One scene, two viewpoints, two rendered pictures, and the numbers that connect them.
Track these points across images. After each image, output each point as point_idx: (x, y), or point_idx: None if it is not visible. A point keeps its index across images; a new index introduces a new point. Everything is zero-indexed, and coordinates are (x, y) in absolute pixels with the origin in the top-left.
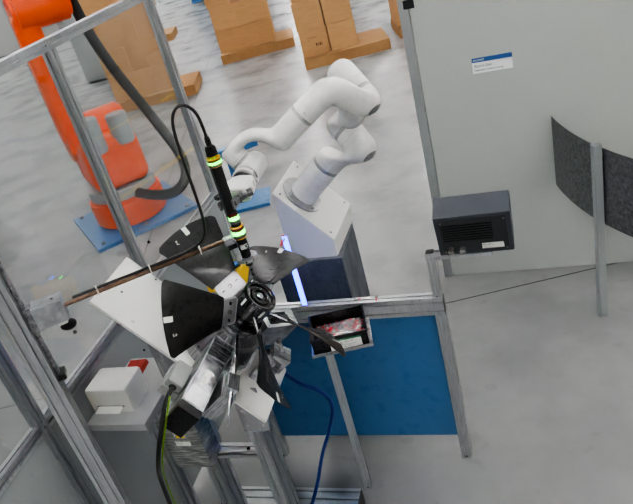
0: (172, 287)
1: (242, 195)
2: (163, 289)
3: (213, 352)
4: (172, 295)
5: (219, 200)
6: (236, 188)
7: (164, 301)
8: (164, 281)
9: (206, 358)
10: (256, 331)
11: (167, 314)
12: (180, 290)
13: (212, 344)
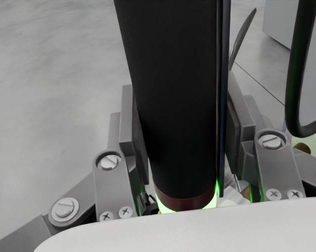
0: (242, 31)
1: (81, 182)
2: (248, 15)
3: (226, 177)
4: (238, 38)
5: (234, 85)
6: (149, 227)
7: (241, 27)
8: (254, 11)
9: (225, 159)
10: (151, 196)
11: (234, 42)
12: (234, 50)
13: (234, 184)
